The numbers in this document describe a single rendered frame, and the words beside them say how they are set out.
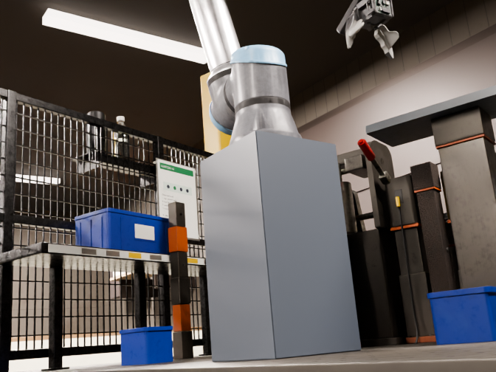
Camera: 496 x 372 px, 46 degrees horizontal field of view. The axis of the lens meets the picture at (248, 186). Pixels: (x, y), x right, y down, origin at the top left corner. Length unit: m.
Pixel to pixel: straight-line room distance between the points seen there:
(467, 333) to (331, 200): 0.33
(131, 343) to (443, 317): 0.82
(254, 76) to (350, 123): 3.57
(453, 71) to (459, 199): 3.01
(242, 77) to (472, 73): 3.02
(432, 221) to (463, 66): 2.84
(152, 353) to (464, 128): 0.91
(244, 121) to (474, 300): 0.53
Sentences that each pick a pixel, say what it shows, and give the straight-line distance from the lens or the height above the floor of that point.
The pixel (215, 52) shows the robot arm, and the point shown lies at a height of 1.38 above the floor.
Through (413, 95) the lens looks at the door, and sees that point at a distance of 4.36.
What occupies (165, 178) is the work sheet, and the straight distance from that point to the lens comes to 2.30.
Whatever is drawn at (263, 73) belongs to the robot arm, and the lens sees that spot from 1.19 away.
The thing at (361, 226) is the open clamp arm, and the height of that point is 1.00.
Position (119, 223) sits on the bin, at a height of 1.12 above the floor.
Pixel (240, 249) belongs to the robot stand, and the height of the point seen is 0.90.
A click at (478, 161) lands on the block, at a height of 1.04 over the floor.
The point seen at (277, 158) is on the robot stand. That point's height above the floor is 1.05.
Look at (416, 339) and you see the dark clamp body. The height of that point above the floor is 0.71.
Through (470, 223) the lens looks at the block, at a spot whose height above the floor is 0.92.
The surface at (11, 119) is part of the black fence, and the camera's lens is 1.94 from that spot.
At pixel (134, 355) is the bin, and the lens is 1.56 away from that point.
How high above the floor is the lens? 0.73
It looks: 15 degrees up
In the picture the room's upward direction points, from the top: 5 degrees counter-clockwise
